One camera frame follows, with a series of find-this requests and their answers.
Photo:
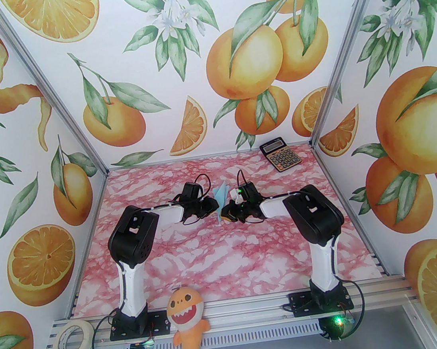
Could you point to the small green circuit board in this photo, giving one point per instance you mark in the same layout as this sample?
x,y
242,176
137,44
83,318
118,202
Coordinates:
x,y
140,347

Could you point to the orange shark plush toy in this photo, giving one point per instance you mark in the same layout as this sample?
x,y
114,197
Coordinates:
x,y
186,315

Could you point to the circuit board with green light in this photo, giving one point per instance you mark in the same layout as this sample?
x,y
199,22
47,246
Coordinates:
x,y
335,320

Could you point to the thin aluminium frame rail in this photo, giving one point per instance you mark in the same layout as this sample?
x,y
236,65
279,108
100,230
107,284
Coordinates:
x,y
200,158

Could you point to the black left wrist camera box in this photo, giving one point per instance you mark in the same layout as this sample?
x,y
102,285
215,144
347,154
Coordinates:
x,y
192,191

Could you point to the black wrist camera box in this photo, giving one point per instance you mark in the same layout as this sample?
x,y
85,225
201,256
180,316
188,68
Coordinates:
x,y
249,192
192,191

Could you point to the aluminium frame post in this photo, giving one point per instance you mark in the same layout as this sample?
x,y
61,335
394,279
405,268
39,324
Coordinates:
x,y
51,92
344,51

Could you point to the black brown desk calculator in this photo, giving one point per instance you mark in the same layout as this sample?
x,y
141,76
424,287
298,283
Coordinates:
x,y
282,158

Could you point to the white right wrist mount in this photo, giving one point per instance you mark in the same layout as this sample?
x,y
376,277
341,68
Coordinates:
x,y
237,196

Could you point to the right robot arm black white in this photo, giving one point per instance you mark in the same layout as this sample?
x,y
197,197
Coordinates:
x,y
313,216

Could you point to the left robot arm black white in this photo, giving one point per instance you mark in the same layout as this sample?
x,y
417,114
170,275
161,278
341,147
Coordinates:
x,y
134,290

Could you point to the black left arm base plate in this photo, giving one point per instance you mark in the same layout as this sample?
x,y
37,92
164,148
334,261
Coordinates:
x,y
159,323

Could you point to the wide aluminium mounting rail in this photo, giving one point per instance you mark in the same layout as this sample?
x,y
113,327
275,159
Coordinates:
x,y
241,311

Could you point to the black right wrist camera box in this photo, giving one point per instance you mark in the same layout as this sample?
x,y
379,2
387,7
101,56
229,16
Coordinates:
x,y
249,192

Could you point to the cream masking tape roll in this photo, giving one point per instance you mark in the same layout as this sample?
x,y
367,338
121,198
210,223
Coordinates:
x,y
87,336

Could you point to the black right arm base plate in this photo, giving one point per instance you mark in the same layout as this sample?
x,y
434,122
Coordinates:
x,y
301,305

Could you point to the pink marble table mat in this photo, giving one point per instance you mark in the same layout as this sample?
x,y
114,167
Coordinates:
x,y
230,256

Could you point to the light blue paper sheet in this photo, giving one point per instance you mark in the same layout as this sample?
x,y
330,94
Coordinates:
x,y
223,191

